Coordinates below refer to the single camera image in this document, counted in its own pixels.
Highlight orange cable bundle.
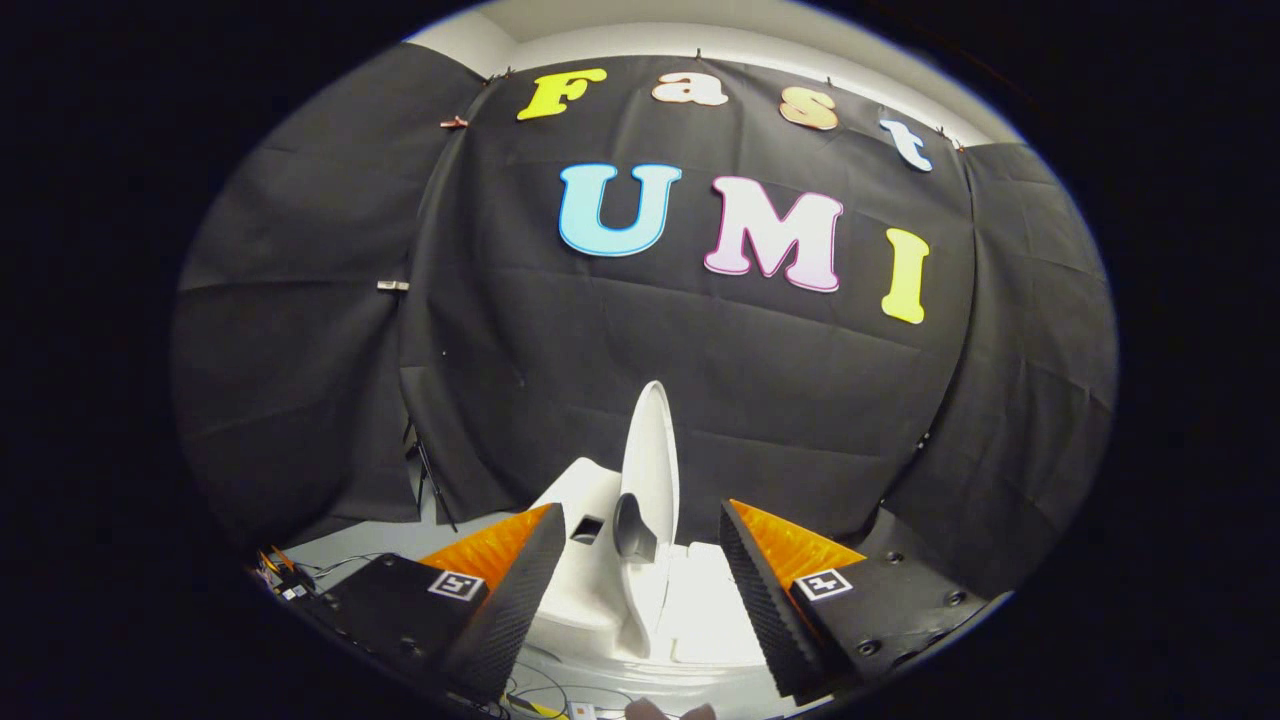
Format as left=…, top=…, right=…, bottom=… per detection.
left=255, top=545, right=331, bottom=603

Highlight black round lid pull tab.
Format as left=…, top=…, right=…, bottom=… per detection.
left=612, top=493, right=659, bottom=563

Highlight white toilet tank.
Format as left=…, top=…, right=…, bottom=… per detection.
left=528, top=457, right=631, bottom=636

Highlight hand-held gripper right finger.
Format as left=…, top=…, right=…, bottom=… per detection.
left=719, top=499, right=1006, bottom=699

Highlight tangle of black cables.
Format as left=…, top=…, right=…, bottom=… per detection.
left=495, top=660, right=611, bottom=720

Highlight black backdrop cloth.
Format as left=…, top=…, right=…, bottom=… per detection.
left=170, top=42, right=1119, bottom=601

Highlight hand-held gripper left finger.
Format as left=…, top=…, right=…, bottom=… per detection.
left=305, top=503, right=567, bottom=704

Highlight white toilet bowl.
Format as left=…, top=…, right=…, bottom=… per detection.
left=520, top=540, right=801, bottom=693

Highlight black stand legs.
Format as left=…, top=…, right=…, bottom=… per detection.
left=403, top=418, right=459, bottom=534

